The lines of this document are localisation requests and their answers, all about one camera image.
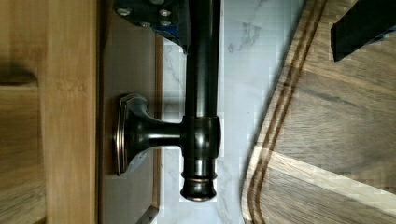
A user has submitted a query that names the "wooden drawer cabinet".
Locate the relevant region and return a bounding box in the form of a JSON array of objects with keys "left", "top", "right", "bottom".
[{"left": 0, "top": 0, "right": 163, "bottom": 224}]

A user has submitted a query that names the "dark bronze drawer handle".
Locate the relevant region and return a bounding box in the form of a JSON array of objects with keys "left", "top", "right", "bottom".
[{"left": 113, "top": 0, "right": 221, "bottom": 202}]

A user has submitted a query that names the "wooden cutting board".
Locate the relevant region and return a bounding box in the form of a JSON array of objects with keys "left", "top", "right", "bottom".
[{"left": 241, "top": 0, "right": 396, "bottom": 224}]

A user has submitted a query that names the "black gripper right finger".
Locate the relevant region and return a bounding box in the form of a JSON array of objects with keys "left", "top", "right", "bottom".
[{"left": 331, "top": 0, "right": 396, "bottom": 62}]

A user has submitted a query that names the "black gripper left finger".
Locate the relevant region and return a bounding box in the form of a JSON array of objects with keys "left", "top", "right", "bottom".
[{"left": 113, "top": 0, "right": 191, "bottom": 54}]

